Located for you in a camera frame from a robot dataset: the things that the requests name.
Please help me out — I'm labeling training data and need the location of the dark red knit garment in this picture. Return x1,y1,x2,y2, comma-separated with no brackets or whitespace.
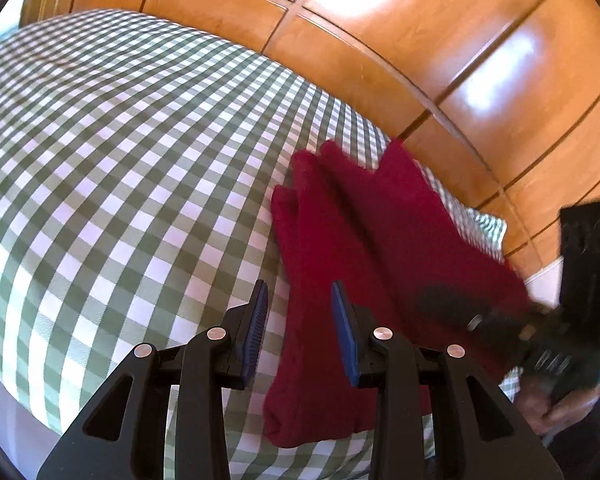
262,140,541,448

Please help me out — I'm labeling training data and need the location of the wooden panelled wardrobe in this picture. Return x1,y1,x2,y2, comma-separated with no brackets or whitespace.
20,0,600,273

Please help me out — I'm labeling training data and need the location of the green white checked bed sheet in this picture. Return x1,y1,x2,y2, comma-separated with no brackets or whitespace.
0,10,508,480

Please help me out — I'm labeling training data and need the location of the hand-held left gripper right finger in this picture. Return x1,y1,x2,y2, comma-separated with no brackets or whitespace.
331,281,564,480

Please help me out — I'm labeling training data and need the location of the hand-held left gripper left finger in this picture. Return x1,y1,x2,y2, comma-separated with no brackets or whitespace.
37,279,270,480

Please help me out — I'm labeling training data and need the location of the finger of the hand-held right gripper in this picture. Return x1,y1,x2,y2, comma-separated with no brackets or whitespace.
415,282,537,347

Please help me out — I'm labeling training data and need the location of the person's right hand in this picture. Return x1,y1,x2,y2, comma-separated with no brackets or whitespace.
522,375,600,441

